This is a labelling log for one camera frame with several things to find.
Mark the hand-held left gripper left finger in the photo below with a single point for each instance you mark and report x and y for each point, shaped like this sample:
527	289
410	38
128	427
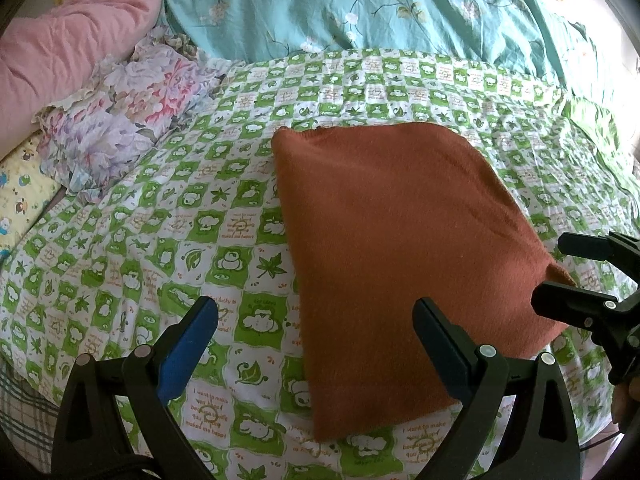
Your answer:
185	347

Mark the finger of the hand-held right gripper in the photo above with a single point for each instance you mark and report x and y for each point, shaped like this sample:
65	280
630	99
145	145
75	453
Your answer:
595	247
585	305

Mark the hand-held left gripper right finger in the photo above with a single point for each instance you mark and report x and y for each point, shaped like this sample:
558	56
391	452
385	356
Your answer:
445	352

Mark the rust orange small garment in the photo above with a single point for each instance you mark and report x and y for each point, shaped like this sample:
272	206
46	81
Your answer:
395	240

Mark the person's right hand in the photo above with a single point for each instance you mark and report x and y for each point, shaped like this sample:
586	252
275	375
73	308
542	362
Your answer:
622	402

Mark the green checkered printed blanket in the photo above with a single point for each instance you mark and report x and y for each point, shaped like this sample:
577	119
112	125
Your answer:
150	240

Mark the plaid bed sheet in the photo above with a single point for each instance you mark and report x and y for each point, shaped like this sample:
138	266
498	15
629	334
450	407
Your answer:
25	400

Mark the yellow cartoon print cloth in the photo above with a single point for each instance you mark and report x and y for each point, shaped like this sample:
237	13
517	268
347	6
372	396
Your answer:
22	195

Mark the pink floral pillow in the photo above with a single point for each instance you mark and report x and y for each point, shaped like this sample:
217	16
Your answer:
125	115

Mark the teal floral quilt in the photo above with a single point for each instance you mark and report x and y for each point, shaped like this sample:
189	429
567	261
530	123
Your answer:
350	5

